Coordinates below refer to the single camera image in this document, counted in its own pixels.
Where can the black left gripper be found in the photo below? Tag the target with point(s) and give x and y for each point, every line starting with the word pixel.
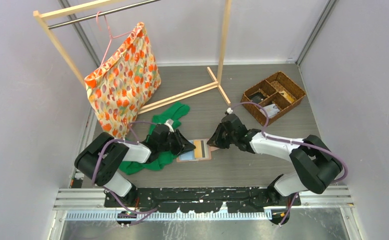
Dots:
pixel 182 144

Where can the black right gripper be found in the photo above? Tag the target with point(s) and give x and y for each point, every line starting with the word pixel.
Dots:
pixel 215 140

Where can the gold striped credit card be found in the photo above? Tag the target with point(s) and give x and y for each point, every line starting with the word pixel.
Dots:
pixel 202 150

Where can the pink leather card holder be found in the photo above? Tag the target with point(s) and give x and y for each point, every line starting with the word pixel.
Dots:
pixel 189 156

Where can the woven wicker divided basket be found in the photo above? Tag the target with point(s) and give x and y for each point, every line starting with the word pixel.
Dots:
pixel 271 86

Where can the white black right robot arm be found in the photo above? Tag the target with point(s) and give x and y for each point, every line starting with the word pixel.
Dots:
pixel 315 166

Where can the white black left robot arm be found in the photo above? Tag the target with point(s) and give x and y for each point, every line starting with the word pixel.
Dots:
pixel 101 159

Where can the black card in basket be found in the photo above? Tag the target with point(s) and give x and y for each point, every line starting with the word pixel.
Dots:
pixel 257 97

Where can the white card in basket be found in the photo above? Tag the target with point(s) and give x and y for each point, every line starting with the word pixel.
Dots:
pixel 270 110

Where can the tan card in basket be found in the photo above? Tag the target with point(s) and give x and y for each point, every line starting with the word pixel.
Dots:
pixel 284 94

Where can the green cloth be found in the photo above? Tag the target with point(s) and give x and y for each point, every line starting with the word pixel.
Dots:
pixel 158 162

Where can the floral orange tote bag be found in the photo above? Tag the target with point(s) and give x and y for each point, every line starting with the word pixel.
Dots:
pixel 124 83

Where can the wooden clothes rack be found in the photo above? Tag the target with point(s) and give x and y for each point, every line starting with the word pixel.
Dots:
pixel 67 11

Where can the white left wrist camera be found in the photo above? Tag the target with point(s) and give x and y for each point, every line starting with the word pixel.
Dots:
pixel 169 123

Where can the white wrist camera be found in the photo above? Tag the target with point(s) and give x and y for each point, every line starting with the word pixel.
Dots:
pixel 229 111
pixel 169 123

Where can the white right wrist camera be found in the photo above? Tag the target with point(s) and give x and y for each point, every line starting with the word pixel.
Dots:
pixel 229 111

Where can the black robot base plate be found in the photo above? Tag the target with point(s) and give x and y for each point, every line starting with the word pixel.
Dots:
pixel 248 199

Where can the aluminium frame rail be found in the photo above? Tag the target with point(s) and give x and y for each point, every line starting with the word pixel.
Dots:
pixel 87 204

